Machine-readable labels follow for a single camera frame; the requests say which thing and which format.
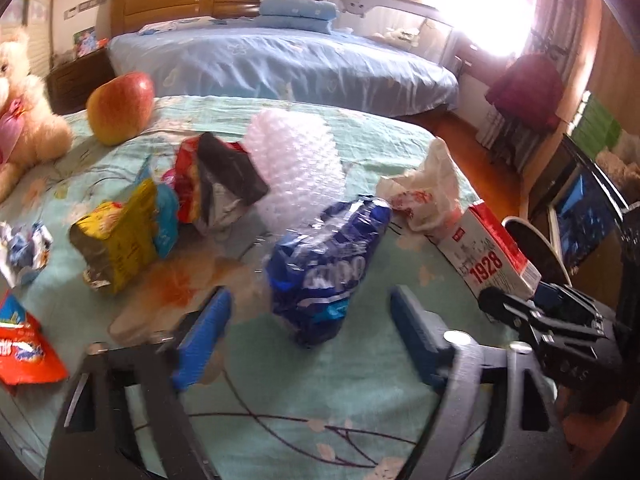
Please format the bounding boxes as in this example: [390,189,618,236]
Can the black round trash bin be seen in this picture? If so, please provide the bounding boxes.
[502,216,572,286]

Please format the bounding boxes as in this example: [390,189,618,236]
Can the blue plastic snack wrapper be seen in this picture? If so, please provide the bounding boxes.
[265,196,392,347]

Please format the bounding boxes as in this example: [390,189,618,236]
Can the white plastic bag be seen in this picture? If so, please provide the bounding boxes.
[375,138,462,242]

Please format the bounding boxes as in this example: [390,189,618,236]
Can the red white milk carton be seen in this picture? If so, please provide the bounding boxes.
[437,200,541,300]

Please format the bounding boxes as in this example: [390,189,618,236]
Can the person's right hand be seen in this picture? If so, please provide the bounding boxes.
[555,387,630,469]

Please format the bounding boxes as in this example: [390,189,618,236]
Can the orange red snack packet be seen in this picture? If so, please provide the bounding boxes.
[0,292,68,391]

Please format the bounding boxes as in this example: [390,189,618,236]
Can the dark wooden nightstand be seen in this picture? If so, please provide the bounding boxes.
[46,48,116,115]

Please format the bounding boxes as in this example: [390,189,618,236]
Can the red yellow apple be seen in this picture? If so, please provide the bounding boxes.
[86,72,155,146]

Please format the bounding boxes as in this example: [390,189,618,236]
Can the picture frame on nightstand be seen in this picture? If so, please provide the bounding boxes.
[74,27,99,58]

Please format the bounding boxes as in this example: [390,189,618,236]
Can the white bubble wrap sheet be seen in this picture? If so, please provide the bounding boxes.
[242,107,346,234]

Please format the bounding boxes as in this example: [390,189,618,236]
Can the brown plush toy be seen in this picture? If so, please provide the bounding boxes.
[596,130,639,191]

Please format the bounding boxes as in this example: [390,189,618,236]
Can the light green floral bedsheet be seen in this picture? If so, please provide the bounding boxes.
[0,94,557,480]

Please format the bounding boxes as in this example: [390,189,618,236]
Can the dark red hanging jacket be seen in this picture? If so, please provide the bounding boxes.
[485,53,564,133]

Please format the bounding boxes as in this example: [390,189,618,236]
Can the crumpled blue white wrapper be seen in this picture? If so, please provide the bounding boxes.
[1,222,53,289]

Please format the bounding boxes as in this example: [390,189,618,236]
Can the cream teddy bear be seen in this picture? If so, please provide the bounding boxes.
[1,27,73,200]

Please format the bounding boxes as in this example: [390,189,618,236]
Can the folded blue blanket stack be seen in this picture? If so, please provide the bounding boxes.
[253,0,338,35]

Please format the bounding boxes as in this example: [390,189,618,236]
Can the blue quilt bed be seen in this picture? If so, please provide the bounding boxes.
[107,25,459,117]

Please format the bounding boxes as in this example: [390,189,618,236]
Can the stack of green boxes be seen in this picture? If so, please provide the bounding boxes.
[567,90,622,160]

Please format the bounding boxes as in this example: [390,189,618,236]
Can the red black foil snack bag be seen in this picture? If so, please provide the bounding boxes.
[162,132,269,235]

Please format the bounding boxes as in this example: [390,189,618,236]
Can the yellow snack bag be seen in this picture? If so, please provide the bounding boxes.
[68,178,179,294]

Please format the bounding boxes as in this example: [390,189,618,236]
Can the white baby bed rail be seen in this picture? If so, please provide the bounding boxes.
[334,0,458,66]

